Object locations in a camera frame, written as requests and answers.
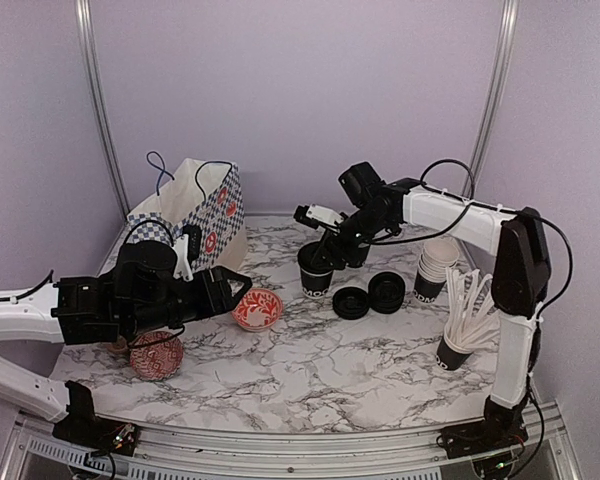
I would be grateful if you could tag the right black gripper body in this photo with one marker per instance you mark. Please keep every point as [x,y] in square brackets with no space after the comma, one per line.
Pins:
[368,225]

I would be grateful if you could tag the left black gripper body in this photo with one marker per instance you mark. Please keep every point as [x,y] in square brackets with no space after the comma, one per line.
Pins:
[150,318]

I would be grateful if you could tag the black plastic cup lid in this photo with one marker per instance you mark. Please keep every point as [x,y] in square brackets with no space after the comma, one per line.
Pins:
[312,261]

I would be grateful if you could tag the black paper coffee cup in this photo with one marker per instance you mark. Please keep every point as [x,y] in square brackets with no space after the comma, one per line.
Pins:
[315,286]

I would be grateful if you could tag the stack of black lids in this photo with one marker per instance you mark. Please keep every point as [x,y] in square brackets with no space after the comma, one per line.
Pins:
[386,292]

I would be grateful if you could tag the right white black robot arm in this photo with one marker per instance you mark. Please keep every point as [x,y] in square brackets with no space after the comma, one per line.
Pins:
[515,238]

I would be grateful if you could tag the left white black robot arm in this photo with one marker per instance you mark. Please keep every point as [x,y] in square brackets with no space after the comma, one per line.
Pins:
[27,316]

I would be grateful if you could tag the red floral ceramic bowl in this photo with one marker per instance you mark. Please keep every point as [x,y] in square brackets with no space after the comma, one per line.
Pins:
[258,310]

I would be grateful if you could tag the stack of black paper cups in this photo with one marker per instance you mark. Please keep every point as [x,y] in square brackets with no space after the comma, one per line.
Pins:
[437,256]

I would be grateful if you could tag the red geometric ceramic bowl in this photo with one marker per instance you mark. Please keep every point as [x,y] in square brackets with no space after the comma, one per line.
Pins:
[156,355]

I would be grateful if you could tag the blue checkered paper bag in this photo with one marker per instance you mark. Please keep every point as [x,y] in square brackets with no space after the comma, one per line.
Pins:
[203,193]

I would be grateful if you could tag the bundle of white wrapped straws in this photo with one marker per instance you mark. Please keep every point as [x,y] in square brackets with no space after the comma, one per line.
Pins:
[472,322]

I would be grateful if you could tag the black cup holding straws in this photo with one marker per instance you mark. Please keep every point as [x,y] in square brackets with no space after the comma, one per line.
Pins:
[449,356]

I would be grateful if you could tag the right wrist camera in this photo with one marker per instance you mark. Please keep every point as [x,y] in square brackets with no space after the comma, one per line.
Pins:
[316,216]

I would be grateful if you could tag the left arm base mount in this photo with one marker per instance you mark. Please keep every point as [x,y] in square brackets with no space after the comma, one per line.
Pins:
[82,426]

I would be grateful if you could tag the aluminium front frame rail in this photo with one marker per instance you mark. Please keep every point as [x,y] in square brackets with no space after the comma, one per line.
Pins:
[167,452]

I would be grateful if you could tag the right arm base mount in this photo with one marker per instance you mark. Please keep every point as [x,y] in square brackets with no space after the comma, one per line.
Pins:
[499,428]

